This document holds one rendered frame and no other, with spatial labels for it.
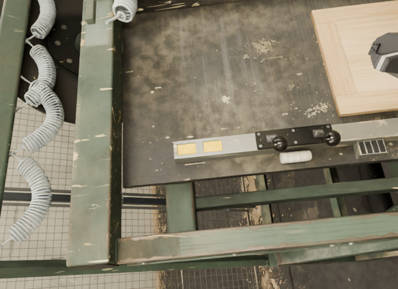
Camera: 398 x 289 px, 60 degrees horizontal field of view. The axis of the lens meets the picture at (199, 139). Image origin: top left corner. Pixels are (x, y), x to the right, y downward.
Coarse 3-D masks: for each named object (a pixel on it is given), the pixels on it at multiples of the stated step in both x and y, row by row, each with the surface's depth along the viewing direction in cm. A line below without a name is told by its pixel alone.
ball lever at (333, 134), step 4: (312, 132) 90; (316, 132) 89; (320, 132) 88; (328, 132) 78; (332, 132) 78; (336, 132) 78; (316, 136) 89; (320, 136) 86; (324, 136) 79; (328, 136) 78; (332, 136) 77; (336, 136) 77; (340, 136) 78; (324, 140) 79; (328, 140) 78; (332, 140) 78; (336, 140) 78; (340, 140) 78; (328, 144) 79; (332, 144) 78; (336, 144) 78
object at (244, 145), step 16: (336, 128) 91; (352, 128) 90; (368, 128) 90; (384, 128) 90; (176, 144) 93; (224, 144) 91; (240, 144) 91; (320, 144) 90; (352, 144) 92; (176, 160) 92; (192, 160) 93
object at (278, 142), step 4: (268, 136) 89; (272, 136) 89; (276, 136) 79; (280, 136) 79; (268, 140) 89; (272, 140) 79; (276, 140) 78; (280, 140) 78; (284, 140) 78; (272, 144) 79; (276, 144) 78; (280, 144) 78; (284, 144) 78; (276, 148) 79; (280, 148) 78; (284, 148) 78
